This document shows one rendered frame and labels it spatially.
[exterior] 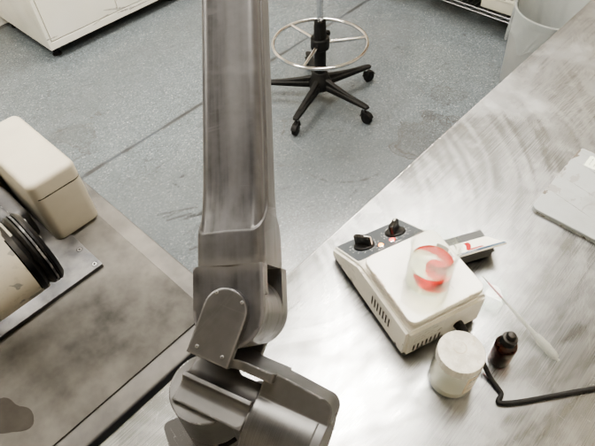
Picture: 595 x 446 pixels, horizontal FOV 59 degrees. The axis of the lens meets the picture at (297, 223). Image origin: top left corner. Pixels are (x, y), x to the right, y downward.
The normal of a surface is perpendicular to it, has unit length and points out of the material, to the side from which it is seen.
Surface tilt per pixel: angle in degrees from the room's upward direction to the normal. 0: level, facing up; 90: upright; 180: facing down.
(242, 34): 31
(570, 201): 0
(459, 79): 0
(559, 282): 0
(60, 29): 90
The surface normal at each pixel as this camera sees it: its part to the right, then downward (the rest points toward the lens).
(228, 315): -0.25, -0.17
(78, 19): 0.73, 0.50
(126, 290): -0.04, -0.65
